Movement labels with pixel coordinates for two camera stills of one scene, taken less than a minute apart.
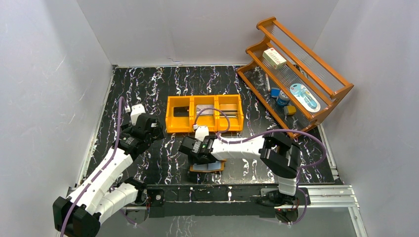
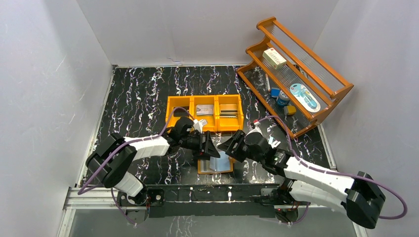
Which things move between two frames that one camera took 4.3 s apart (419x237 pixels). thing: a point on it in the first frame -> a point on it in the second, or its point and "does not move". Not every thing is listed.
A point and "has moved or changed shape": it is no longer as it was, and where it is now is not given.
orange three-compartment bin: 219,112 does not move
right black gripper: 186,147 -> 238,146
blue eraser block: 274,92 does not move
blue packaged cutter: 303,96 does not move
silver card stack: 208,111 does not move
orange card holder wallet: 217,166 has moved or changed shape
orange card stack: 230,110 does not move
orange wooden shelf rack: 296,87 does not move
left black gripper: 155,130 -> 202,145
